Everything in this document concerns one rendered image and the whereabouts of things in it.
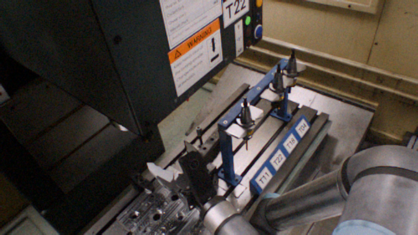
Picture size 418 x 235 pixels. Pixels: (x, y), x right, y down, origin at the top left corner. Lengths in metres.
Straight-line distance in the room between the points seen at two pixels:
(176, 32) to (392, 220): 0.44
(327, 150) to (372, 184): 1.23
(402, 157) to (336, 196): 0.15
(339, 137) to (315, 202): 1.10
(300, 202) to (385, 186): 0.25
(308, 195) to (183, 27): 0.39
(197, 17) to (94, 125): 0.88
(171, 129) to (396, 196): 1.71
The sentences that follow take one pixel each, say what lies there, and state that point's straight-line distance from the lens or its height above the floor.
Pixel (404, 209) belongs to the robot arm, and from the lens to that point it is 0.42.
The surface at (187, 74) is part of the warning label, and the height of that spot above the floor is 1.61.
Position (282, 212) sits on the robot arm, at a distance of 0.70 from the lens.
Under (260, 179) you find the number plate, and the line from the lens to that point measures 1.27.
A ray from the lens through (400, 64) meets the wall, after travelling 1.58.
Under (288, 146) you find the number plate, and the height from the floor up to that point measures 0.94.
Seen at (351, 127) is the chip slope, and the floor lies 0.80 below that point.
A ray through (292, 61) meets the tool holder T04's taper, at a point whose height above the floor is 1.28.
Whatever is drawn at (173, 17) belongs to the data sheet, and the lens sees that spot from 0.58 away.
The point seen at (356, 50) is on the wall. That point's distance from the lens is 1.60.
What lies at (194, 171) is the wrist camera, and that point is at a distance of 0.67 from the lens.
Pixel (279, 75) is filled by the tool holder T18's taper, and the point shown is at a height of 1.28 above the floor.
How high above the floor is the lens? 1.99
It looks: 44 degrees down
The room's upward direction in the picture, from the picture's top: 9 degrees counter-clockwise
